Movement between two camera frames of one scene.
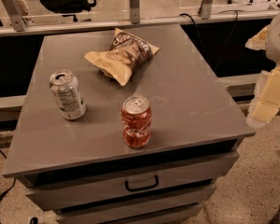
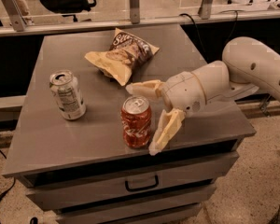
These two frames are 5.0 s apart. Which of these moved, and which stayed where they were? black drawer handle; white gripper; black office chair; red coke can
Moved: white gripper
Stayed: red coke can; black office chair; black drawer handle
